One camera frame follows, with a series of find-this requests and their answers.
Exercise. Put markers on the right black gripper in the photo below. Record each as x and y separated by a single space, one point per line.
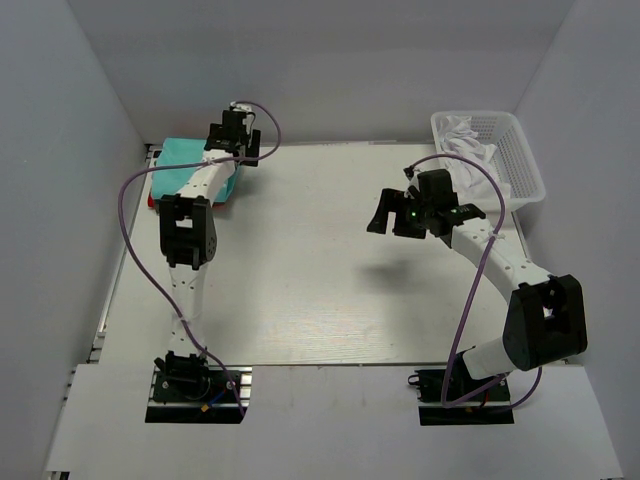
391 200

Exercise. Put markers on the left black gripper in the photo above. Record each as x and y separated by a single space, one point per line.
253 147

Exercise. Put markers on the teal polo shirt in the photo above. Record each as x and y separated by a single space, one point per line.
177 150

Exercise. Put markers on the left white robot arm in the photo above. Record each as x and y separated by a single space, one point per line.
188 238

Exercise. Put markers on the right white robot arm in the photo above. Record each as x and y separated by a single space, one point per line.
545 319

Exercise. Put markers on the crumpled white t shirt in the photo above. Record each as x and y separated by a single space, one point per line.
455 136

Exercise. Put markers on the folded red t shirt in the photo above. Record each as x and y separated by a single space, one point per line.
151 203

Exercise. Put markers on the white plastic basket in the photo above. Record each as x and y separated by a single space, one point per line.
513 160

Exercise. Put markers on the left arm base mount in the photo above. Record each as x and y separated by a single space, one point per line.
187 390

